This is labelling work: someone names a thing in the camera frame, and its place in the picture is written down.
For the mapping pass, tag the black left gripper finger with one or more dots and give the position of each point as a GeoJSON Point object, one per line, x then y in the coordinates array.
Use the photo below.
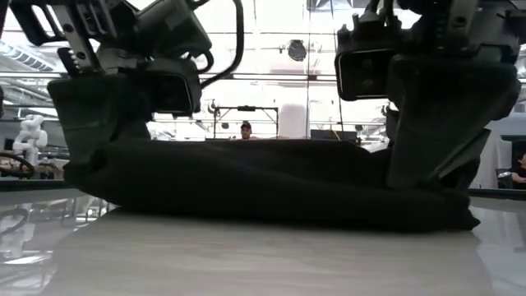
{"type": "Point", "coordinates": [94, 111]}

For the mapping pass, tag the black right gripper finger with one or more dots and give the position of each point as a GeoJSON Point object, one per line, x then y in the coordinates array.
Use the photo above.
{"type": "Point", "coordinates": [439, 107]}
{"type": "Point", "coordinates": [468, 164]}

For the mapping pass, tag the black cloth napkin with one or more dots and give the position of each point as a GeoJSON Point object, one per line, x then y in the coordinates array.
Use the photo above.
{"type": "Point", "coordinates": [246, 185]}

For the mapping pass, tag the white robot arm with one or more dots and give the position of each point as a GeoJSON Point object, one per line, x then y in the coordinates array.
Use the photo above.
{"type": "Point", "coordinates": [30, 135]}

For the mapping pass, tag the person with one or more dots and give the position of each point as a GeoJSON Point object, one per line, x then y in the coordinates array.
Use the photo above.
{"type": "Point", "coordinates": [245, 129]}
{"type": "Point", "coordinates": [521, 172]}

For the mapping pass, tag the black monitor on stand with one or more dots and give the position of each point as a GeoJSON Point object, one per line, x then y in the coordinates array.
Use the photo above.
{"type": "Point", "coordinates": [333, 135]}

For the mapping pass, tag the white building column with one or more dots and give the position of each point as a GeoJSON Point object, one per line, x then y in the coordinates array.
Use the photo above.
{"type": "Point", "coordinates": [293, 121]}

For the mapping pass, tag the long ceiling light strip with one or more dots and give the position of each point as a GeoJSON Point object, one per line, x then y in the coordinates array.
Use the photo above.
{"type": "Point", "coordinates": [279, 77]}

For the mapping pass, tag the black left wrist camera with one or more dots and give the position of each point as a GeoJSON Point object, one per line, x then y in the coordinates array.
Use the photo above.
{"type": "Point", "coordinates": [172, 88]}

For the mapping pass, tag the black aluminium table frame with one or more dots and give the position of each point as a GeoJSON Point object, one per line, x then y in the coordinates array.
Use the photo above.
{"type": "Point", "coordinates": [24, 185]}

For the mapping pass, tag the black metal gantry frame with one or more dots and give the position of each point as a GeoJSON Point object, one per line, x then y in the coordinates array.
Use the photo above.
{"type": "Point", "coordinates": [246, 108]}

